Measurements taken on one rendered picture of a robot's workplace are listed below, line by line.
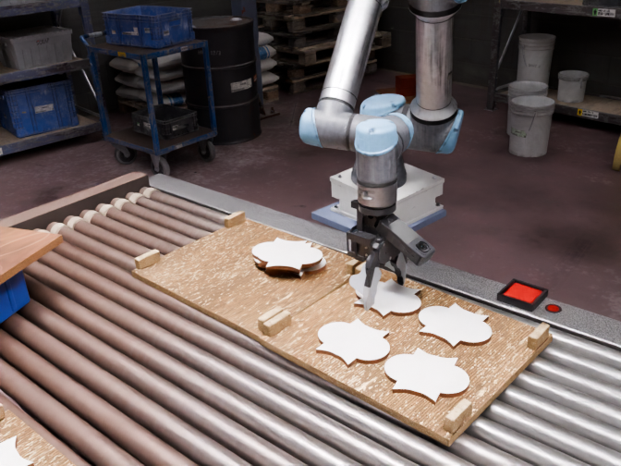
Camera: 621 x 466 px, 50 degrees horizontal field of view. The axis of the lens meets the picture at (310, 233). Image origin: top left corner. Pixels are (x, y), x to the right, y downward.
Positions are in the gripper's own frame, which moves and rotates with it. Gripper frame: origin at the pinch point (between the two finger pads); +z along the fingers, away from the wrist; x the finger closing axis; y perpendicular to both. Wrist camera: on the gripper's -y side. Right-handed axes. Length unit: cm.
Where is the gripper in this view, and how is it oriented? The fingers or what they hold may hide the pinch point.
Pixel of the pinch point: (387, 297)
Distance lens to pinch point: 135.6
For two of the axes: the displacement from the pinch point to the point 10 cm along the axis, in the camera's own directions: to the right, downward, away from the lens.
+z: 0.6, 9.0, 4.2
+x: -6.8, 3.5, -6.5
